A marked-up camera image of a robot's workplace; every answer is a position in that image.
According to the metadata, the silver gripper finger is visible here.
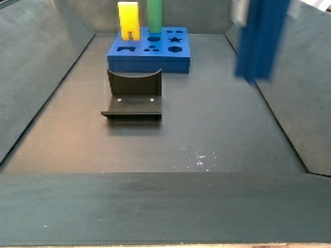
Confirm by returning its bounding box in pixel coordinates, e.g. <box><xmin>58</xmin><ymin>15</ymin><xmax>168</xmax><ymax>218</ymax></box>
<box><xmin>288</xmin><ymin>0</ymin><xmax>301</xmax><ymax>19</ymax></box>
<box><xmin>230</xmin><ymin>0</ymin><xmax>249</xmax><ymax>26</ymax></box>

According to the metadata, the black curved cradle stand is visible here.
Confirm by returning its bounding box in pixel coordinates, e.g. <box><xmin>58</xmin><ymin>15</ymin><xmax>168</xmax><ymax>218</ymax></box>
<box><xmin>101</xmin><ymin>71</ymin><xmax>161</xmax><ymax>119</ymax></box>

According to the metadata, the blue star-profile peg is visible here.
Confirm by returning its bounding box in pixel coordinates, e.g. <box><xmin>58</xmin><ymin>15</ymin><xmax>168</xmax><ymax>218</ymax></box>
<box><xmin>234</xmin><ymin>0</ymin><xmax>290</xmax><ymax>82</ymax></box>

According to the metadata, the yellow arch-shaped block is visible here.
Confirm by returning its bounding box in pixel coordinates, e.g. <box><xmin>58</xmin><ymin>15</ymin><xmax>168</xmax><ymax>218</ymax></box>
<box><xmin>117</xmin><ymin>2</ymin><xmax>141</xmax><ymax>41</ymax></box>

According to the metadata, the blue shape sorting board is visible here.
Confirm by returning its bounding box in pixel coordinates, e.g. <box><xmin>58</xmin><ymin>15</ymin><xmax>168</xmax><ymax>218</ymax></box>
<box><xmin>106</xmin><ymin>27</ymin><xmax>189</xmax><ymax>74</ymax></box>

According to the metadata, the green cylinder peg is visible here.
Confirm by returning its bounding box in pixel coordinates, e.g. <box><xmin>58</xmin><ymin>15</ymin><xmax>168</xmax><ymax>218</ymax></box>
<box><xmin>146</xmin><ymin>0</ymin><xmax>162</xmax><ymax>33</ymax></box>

